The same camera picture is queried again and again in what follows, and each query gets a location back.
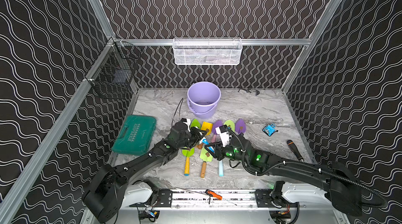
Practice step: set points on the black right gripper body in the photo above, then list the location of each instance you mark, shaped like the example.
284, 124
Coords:
223, 153

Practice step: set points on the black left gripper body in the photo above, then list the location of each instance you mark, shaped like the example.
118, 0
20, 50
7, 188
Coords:
196, 135

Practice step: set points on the white brush blue handle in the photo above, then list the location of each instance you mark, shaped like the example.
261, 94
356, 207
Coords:
223, 137

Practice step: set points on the green trowel yellow handle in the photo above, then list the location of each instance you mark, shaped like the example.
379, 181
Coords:
187, 153

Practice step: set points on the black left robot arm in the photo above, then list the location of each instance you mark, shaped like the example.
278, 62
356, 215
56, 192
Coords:
105, 194

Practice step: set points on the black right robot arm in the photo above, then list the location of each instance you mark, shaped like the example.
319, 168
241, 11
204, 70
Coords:
340, 187

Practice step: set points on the light green square trowel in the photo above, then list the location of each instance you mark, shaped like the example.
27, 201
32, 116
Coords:
206, 157

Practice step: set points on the light blue trowel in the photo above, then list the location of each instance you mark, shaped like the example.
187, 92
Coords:
220, 168

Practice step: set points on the purple plastic bucket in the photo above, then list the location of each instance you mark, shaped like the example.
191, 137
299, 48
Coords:
203, 99

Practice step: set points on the blue tape measure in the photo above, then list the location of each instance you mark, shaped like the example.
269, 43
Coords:
270, 129

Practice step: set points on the green plastic tool case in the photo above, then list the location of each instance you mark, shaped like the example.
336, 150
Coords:
135, 136

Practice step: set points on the black clamp on table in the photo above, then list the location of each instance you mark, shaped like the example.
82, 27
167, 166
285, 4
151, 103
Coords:
250, 90

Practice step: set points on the green pointed trowel wooden handle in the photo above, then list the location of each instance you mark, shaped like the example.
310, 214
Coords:
195, 123

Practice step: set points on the yellow square trowel wooden handle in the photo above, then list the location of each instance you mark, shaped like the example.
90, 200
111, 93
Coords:
206, 126

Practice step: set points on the light green trowel wooden handle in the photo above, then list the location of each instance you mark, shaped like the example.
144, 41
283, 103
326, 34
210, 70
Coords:
230, 124

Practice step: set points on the small purple trowel pink handle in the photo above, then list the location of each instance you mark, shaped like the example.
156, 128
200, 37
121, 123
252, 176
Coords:
240, 126

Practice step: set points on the orange handled screwdriver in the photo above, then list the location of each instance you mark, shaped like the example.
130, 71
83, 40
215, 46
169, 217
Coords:
211, 194

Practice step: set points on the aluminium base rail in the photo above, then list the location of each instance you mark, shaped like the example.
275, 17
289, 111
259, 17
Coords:
233, 199

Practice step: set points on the black orange screwdriver handle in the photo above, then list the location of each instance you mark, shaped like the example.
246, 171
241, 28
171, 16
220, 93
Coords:
292, 146

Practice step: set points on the white wire basket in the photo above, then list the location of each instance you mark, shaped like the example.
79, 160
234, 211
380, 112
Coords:
207, 51

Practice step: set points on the black wire basket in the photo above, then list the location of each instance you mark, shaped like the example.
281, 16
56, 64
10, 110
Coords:
114, 77

